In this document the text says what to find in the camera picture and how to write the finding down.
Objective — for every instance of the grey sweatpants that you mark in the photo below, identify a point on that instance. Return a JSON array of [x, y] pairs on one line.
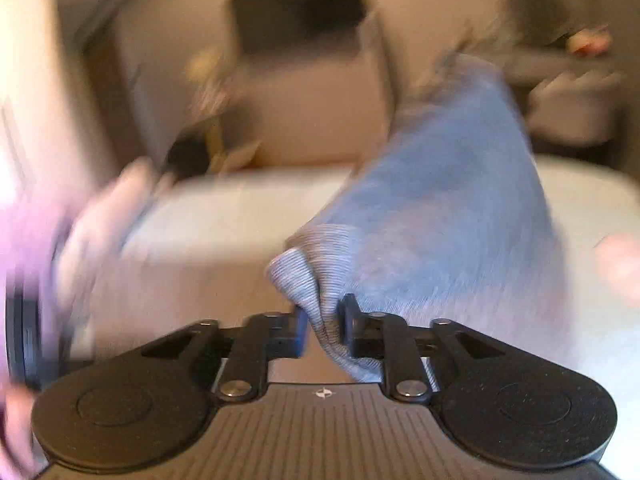
[[450, 221]]

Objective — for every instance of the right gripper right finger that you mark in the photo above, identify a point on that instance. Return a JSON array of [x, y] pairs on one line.
[[397, 346]]

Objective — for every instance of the wall mounted television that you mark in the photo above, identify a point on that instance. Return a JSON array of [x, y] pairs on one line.
[[272, 26]]

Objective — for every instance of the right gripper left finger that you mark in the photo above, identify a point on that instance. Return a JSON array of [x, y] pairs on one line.
[[249, 349]]

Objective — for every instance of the light blue bed cover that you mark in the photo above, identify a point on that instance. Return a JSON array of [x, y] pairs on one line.
[[200, 251]]

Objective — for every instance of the grey upholstered chair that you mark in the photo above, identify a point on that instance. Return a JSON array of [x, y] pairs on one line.
[[578, 111]]

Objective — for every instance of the left hand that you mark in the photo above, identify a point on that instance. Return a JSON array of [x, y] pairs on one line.
[[617, 259]]

